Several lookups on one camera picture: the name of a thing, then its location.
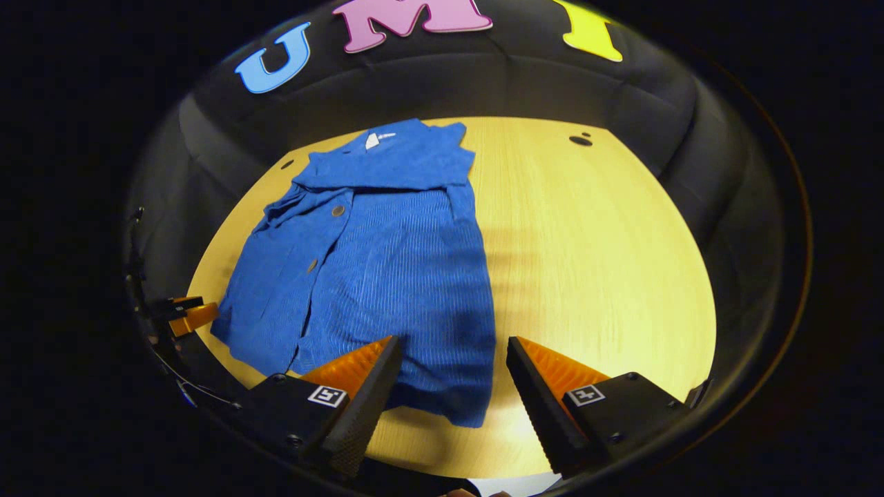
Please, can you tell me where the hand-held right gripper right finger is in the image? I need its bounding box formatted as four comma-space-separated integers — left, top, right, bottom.
506, 335, 691, 480

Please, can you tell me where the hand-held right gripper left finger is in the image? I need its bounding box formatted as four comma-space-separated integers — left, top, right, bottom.
233, 335, 405, 479

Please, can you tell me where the blue corduroy shirt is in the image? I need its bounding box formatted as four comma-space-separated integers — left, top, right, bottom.
211, 117, 497, 429

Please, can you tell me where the person's white clothing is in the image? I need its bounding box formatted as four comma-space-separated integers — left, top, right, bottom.
468, 472, 563, 497

